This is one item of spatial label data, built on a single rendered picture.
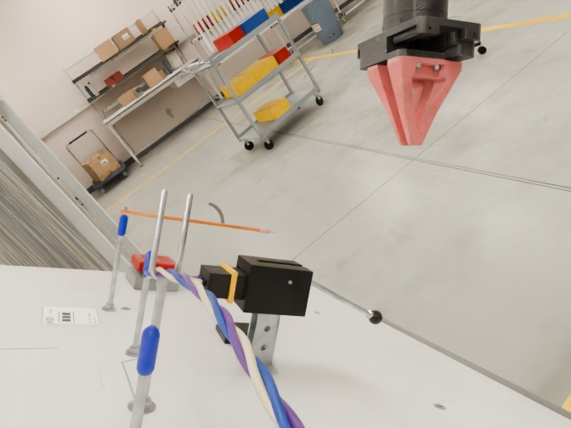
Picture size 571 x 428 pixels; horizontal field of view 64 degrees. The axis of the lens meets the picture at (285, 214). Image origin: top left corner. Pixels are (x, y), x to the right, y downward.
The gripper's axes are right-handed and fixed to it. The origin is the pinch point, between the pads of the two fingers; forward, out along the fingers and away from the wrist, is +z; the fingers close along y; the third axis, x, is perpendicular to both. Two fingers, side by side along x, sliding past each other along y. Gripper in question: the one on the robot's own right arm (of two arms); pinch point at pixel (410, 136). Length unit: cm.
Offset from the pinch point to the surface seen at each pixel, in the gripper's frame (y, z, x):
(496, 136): -157, -12, 172
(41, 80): -809, -128, -117
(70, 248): -75, 22, -35
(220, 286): 1.2, 12.3, -18.7
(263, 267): 1.7, 10.9, -15.2
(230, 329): 19.9, 8.7, -22.7
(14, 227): -73, 16, -45
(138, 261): -22.0, 14.5, -23.4
